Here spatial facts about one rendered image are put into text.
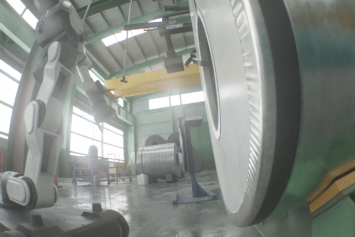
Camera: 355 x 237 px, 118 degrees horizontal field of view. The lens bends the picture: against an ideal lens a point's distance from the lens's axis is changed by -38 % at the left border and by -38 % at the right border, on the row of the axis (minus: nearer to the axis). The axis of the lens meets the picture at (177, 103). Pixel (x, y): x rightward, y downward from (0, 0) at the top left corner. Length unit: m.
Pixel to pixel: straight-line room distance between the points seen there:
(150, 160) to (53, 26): 5.04
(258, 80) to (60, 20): 1.05
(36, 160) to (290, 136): 0.81
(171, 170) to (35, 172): 4.99
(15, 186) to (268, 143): 0.88
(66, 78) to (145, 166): 4.97
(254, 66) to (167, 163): 5.34
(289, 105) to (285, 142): 0.04
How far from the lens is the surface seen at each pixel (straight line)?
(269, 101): 0.18
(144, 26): 1.98
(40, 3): 1.19
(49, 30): 1.11
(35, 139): 0.78
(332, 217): 0.44
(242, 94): 0.25
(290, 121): 0.20
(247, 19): 0.19
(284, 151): 0.21
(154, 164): 5.57
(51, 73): 0.87
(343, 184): 0.41
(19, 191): 0.85
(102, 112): 0.91
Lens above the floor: 0.39
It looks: 22 degrees up
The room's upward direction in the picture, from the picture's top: 6 degrees counter-clockwise
